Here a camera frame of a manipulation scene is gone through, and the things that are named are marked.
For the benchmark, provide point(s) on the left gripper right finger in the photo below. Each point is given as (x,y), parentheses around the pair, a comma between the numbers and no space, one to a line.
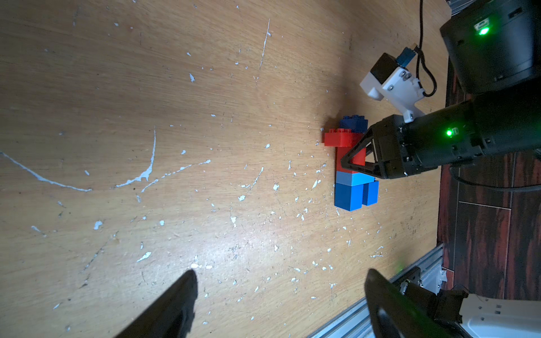
(396,314)

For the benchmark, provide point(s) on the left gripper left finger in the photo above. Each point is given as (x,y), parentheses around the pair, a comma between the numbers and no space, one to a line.
(171,315)

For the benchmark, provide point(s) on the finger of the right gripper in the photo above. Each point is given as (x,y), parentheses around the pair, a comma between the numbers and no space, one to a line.
(355,159)

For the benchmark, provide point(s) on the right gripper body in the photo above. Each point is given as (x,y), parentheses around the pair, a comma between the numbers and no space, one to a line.
(394,153)

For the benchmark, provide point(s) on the light blue 2x4 brick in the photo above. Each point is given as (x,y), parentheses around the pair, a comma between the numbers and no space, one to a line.
(353,179)

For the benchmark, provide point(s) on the red 2x4 brick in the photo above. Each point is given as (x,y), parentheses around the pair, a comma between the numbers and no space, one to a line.
(341,138)

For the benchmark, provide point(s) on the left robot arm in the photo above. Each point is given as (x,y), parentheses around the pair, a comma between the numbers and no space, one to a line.
(464,314)

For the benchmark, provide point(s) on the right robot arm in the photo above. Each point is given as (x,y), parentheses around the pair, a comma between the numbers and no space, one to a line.
(494,47)

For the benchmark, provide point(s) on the aluminium front rail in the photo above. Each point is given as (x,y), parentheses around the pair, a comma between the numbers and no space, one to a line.
(355,322)

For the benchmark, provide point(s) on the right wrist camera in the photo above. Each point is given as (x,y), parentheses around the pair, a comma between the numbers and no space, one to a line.
(390,79)

